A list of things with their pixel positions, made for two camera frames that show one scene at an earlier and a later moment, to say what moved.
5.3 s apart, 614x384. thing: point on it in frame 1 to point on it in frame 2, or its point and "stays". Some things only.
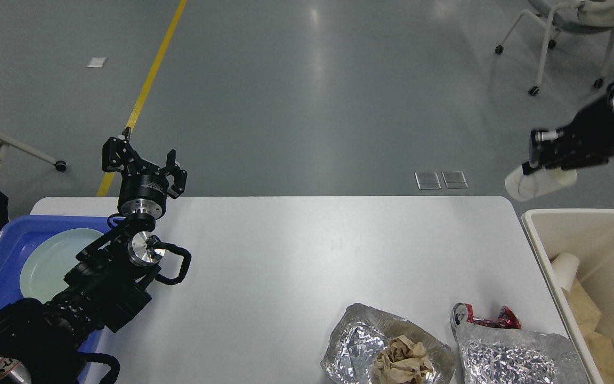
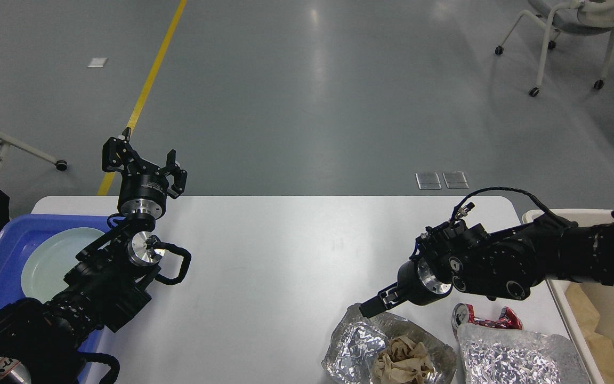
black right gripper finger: [546, 150] to [385, 300]
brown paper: [404, 362] stays
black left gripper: [143, 189] stays
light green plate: [50, 258] stays
